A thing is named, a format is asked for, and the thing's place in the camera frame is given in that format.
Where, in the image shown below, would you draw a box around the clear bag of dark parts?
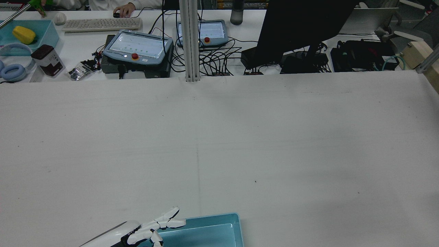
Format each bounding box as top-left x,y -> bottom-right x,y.
68,60 -> 100,81

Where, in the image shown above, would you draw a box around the black looped cable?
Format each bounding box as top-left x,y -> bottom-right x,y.
200,38 -> 258,75

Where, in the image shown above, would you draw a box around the thick black pendant cable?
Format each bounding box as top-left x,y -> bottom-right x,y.
161,0 -> 173,69

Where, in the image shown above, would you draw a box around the aluminium profile post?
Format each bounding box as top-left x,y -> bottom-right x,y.
179,0 -> 201,82

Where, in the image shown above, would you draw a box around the grey teach pendant red button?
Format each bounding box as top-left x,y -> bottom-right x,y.
177,20 -> 229,49
103,30 -> 174,66

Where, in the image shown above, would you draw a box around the small white carton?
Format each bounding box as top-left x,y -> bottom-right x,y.
29,67 -> 45,83

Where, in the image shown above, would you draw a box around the black mini computer red logo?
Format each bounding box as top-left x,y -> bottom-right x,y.
331,40 -> 395,73

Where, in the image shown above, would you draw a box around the black Huawei monitor with stand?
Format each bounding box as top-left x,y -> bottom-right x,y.
256,0 -> 359,69

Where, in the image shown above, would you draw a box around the small black box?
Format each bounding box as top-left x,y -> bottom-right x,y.
241,47 -> 263,70

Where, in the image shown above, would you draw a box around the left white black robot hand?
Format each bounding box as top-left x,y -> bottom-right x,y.
80,207 -> 187,247

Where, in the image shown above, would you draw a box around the teal network cable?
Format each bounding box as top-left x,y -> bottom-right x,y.
382,55 -> 406,71

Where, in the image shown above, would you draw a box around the black dock box with cables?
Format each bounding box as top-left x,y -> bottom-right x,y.
281,55 -> 329,74

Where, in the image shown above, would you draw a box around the grey office chair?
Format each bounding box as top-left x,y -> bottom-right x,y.
375,0 -> 439,54

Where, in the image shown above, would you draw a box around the green tipped metal grabber tool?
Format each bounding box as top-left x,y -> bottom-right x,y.
0,0 -> 54,29

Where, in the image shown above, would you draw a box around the clear box with brown lid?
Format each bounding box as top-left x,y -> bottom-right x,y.
31,45 -> 66,78

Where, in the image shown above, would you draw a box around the grey drink bottle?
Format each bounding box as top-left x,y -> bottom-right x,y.
230,0 -> 245,25

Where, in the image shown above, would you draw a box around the light blue shallow tray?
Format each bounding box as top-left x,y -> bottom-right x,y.
137,213 -> 245,247

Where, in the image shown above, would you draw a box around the yellow bell pepper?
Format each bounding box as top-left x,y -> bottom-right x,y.
13,26 -> 36,45

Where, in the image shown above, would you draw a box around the light blue headphones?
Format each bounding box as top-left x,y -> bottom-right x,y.
0,43 -> 36,83

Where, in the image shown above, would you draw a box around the white sleeved forearm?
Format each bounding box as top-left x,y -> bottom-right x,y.
90,0 -> 163,10
46,0 -> 90,11

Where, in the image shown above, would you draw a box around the white keyboard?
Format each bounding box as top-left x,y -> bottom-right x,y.
62,17 -> 143,34

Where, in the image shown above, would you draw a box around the light blue storage bin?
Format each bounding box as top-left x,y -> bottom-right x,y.
0,20 -> 59,57

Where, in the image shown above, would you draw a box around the wooden block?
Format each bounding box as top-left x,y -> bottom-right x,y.
400,41 -> 439,94

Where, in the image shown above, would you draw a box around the aluminium profile bar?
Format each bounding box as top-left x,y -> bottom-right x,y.
415,45 -> 439,74

